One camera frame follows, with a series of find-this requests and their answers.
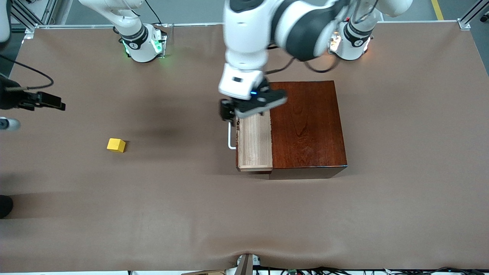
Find white drawer handle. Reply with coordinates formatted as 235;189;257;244
228;110;274;172

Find yellow wooden block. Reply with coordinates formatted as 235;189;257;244
107;138;126;153

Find dark brown wooden cabinet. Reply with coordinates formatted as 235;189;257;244
267;80;348;180

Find black round object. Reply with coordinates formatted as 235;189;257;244
0;195;14;219

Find brown table cover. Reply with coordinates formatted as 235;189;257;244
0;21;489;273

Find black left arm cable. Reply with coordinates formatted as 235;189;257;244
267;44;341;75

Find aluminium frame profile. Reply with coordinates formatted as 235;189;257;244
458;0;489;30
10;0;58;39

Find black right base cable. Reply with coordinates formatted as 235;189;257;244
144;0;163;25

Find metal table clamp bracket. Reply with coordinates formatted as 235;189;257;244
235;253;261;275

